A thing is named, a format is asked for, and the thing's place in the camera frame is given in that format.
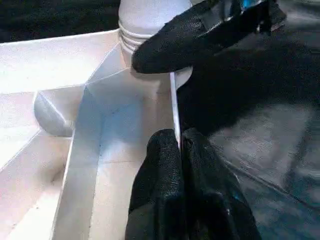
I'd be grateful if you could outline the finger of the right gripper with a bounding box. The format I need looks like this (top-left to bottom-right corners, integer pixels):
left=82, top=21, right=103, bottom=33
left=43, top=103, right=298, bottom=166
left=131, top=0, right=288, bottom=75

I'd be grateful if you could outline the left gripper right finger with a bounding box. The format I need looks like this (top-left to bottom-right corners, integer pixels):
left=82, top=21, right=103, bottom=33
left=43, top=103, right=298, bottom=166
left=180, top=128, right=263, bottom=240

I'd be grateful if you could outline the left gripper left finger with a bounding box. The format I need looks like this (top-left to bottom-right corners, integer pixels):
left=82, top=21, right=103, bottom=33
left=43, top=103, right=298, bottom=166
left=124, top=128, right=186, bottom=240

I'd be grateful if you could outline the white plastic table leg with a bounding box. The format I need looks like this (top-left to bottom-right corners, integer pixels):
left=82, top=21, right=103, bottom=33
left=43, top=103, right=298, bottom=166
left=117, top=0, right=194, bottom=55

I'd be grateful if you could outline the white plastic table top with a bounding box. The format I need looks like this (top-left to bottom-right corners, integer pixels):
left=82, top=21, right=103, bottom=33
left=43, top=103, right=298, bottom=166
left=0, top=27, right=195, bottom=240

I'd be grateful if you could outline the black mat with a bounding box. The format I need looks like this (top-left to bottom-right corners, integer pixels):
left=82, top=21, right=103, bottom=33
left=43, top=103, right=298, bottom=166
left=0, top=0, right=320, bottom=240

